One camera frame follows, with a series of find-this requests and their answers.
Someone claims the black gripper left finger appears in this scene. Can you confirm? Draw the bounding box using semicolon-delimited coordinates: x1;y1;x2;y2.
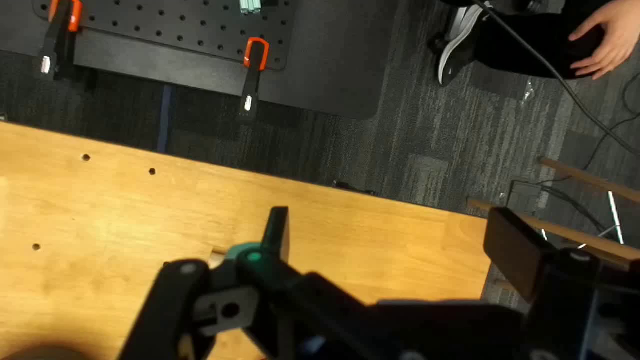
237;205;368;336

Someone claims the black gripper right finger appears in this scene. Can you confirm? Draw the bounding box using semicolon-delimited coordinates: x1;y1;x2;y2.
483;207;604;360

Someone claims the person's bare hand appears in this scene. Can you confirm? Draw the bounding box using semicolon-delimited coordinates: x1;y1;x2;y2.
569;0;640;83

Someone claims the wooden stool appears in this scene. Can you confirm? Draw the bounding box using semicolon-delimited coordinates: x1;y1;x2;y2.
465;154;640;270

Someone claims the thin metal rod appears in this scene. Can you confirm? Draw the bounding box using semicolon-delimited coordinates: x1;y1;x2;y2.
604;189;629;247

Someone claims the orange black bar clamp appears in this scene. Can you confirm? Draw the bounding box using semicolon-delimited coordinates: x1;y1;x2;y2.
38;0;87;76
239;35;272;125

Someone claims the black perforated panel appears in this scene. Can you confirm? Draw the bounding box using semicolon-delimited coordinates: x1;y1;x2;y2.
0;0;402;125

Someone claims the black trouser leg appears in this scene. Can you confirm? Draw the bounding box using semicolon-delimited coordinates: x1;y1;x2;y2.
459;0;624;81

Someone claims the black white sneaker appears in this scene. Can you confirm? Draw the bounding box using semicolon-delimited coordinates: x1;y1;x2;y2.
429;3;496;88

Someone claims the black perforated board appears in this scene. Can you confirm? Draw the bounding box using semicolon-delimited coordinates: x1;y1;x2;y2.
32;0;296;73

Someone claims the black floor cable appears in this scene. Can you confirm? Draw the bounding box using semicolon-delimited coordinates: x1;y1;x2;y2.
475;0;640;159

